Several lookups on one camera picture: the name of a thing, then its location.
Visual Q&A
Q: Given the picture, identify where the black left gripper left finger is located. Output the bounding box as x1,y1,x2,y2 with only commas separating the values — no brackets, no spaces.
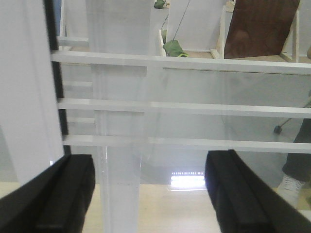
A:
0,154,95,233

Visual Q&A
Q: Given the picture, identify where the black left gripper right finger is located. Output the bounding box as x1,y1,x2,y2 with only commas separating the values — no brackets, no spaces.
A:
205,150,311,233

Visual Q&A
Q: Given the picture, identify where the white framed sliding glass door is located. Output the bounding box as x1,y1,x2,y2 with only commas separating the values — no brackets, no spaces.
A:
0,0,311,233

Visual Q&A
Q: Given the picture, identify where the green sandbag in tray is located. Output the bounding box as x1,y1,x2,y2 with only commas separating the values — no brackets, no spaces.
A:
163,40,188,57

